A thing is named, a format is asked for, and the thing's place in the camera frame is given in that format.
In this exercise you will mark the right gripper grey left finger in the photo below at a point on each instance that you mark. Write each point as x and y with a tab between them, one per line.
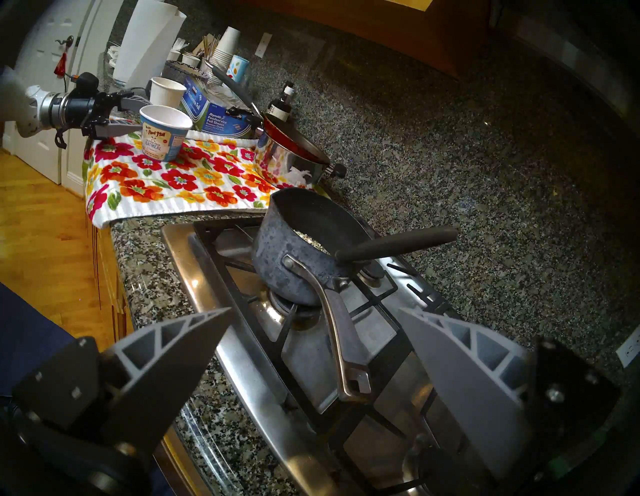
150	380

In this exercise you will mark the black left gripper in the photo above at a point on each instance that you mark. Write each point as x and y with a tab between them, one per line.
95	112

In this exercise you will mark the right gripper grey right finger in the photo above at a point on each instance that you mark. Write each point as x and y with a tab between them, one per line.
475	390

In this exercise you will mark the blue oatmeal paper cup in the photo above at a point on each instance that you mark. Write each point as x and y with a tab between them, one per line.
162	137

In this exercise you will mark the oats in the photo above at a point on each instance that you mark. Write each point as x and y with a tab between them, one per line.
312	242

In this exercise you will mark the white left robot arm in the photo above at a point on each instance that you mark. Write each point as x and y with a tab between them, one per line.
30	107

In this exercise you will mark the wooden stir sticks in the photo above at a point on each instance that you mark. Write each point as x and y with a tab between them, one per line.
209	44

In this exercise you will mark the steel pot red inside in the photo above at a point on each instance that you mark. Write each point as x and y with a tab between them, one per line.
285	157

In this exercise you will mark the plain white paper cup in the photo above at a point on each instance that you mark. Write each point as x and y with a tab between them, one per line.
167	92

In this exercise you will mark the speckled grey container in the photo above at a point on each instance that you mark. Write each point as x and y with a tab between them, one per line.
180	72

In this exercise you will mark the floral kitchen towel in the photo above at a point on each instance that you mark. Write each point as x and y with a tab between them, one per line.
165	180

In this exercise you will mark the white paper towel roll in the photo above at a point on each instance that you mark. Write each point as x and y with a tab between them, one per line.
147	40

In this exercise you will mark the small white cup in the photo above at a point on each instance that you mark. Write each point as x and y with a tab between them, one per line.
190	60

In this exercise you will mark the red tassel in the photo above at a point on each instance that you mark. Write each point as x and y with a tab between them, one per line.
60	65

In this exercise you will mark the blue foil roll box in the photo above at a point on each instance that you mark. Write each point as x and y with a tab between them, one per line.
215	117

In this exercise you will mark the white panelled door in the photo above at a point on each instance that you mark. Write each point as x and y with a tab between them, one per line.
35	100

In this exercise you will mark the wooden base cabinets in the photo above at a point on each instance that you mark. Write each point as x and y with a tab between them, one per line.
110	290

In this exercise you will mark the stainless steel gas cooktop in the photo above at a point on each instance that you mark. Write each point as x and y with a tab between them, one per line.
250	370

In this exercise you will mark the white cup coloured drops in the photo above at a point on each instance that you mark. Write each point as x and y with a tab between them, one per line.
239	67

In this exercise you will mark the stack of white cups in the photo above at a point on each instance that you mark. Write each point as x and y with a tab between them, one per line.
227	45

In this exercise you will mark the dark bottle white label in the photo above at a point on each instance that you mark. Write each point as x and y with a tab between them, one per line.
281	107

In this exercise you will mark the dark speckled saucepan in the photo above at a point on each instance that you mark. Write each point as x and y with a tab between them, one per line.
280	250

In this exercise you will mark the wooden upper cabinet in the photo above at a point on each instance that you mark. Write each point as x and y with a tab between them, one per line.
400	30

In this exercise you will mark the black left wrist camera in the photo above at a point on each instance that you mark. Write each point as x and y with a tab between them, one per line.
86	84

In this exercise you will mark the white wall switch plate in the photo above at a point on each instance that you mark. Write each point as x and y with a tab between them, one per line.
263	45

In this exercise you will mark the white wall power outlet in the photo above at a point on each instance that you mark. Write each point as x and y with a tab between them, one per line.
630	347

